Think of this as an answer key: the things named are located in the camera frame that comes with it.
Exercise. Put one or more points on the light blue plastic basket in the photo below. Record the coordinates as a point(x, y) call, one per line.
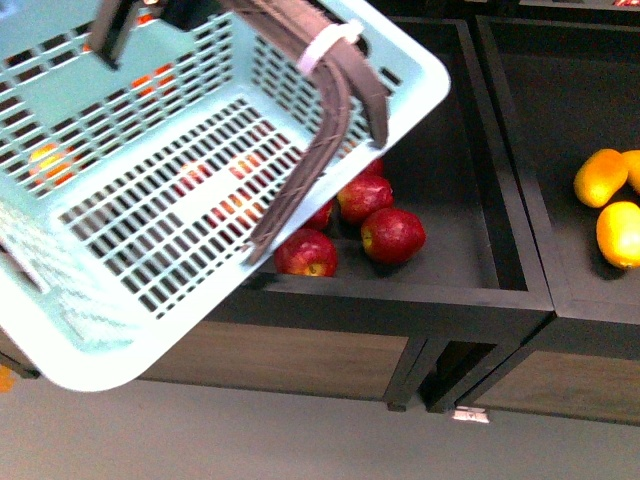
point(128, 196)

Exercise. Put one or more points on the brown basket handle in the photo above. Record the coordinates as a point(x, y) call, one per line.
point(343, 73)

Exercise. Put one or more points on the yellow mango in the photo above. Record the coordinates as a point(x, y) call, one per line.
point(632, 160)
point(601, 176)
point(617, 234)

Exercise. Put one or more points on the yellow mango at edge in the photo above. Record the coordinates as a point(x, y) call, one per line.
point(632, 160)

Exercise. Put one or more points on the red apple front left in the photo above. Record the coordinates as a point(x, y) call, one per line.
point(307, 252)

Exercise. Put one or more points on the red apple middle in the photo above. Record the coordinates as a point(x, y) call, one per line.
point(363, 196)

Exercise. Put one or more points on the red apple front right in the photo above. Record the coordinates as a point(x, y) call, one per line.
point(392, 236)

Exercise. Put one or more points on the dark wooden display stand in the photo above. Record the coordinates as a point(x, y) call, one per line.
point(358, 334)

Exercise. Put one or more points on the white zip tie right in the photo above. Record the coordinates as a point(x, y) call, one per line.
point(320, 45)

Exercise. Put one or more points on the white floor label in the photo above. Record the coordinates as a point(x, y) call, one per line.
point(471, 415)

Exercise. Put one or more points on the red apple behind handle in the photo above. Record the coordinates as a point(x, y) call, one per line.
point(321, 219)

